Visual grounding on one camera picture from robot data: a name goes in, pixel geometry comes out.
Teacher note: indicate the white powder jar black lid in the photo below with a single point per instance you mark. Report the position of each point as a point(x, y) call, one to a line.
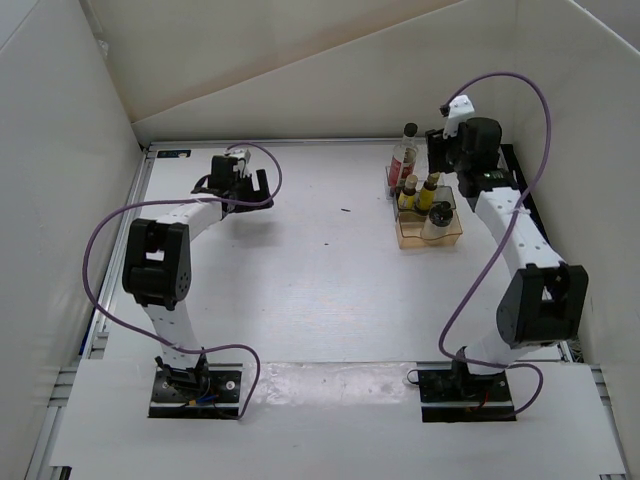
point(436, 229)

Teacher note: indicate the tall red label sauce bottle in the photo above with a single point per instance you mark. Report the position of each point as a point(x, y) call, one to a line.
point(403, 159)

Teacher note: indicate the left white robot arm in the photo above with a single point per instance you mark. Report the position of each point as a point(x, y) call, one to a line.
point(157, 266)

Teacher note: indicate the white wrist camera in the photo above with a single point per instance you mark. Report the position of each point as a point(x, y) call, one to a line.
point(239, 159)
point(455, 112)

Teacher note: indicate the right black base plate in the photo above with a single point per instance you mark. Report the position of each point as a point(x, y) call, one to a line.
point(445, 399)

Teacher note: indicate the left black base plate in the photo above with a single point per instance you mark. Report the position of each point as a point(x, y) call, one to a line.
point(218, 399)

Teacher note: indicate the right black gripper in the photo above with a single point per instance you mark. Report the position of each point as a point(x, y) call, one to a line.
point(436, 145)

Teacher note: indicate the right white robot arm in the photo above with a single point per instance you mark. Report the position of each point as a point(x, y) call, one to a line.
point(544, 301)

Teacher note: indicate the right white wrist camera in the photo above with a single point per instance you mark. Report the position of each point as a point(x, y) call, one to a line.
point(455, 112)

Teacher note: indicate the small yellow label bottle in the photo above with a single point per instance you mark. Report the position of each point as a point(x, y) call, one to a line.
point(407, 195)
point(425, 197)

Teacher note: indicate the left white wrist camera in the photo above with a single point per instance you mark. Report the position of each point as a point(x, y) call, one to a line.
point(239, 159)

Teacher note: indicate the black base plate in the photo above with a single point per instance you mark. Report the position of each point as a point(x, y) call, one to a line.
point(445, 399)
point(218, 399)

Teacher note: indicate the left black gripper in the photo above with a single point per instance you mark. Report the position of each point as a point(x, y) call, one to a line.
point(256, 196)

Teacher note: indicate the tiered plastic condiment rack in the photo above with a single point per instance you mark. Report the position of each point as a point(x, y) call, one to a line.
point(409, 223)

